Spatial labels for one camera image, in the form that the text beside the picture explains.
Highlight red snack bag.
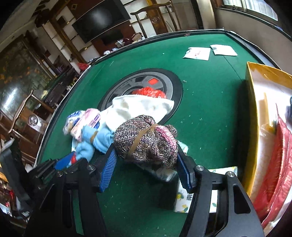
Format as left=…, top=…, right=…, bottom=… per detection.
left=253, top=116, right=291, bottom=228

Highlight brown pink knitted hat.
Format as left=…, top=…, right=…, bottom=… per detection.
left=113, top=115, right=178, bottom=168

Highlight white cloth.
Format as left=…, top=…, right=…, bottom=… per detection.
left=98, top=95, right=174, bottom=131

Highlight white floral tissue pack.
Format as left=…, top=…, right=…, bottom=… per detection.
left=173, top=165, right=238, bottom=214

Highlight light blue socks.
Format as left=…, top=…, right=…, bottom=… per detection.
left=75, top=125, right=115, bottom=162

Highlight blue white tissue pack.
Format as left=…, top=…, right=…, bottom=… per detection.
left=62, top=110, right=85, bottom=135

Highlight pink tissue pack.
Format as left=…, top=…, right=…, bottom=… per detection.
left=70, top=108, right=101, bottom=141

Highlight red plastic bag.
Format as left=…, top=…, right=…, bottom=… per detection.
left=132, top=87, right=166, bottom=99

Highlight white paper sheet left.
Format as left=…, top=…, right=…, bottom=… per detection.
left=183, top=47, right=211, bottom=61

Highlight white paper sheet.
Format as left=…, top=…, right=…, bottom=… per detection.
left=183, top=47, right=211, bottom=61
left=210, top=44, right=238, bottom=56

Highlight white paper sheet right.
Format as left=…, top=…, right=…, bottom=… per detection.
left=210, top=44, right=238, bottom=56

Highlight black wall television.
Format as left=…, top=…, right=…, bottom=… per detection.
left=72, top=0, right=131, bottom=43

